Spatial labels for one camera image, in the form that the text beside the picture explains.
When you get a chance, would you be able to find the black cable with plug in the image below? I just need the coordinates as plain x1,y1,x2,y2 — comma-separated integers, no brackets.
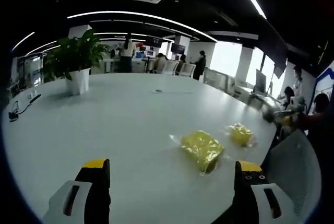
8,100,32,122

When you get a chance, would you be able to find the small yellow silicone block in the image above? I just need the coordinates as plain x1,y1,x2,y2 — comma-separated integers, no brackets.
229,122,253,147

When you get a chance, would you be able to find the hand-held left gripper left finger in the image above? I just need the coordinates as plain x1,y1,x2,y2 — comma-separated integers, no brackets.
41,158,111,224

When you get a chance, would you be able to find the green potted plant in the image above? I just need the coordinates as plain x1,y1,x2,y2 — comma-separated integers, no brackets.
43,29,111,81

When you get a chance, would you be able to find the dark computer monitor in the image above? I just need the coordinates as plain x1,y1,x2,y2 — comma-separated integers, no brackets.
254,69,267,95

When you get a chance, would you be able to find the hanging dark display screen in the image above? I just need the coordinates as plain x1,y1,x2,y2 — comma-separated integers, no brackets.
171,43,186,54
145,36,163,48

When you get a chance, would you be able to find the white faceted plant pot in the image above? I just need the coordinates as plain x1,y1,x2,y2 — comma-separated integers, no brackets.
65,67,90,96

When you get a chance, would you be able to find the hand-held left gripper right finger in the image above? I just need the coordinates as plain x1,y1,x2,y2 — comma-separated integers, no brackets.
211,160,297,224

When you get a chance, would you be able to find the white mesh office chair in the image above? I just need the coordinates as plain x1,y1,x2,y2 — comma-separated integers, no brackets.
260,129,323,218

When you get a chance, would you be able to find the large yellow plastic packet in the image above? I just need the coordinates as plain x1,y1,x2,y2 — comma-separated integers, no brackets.
180,130,225,174

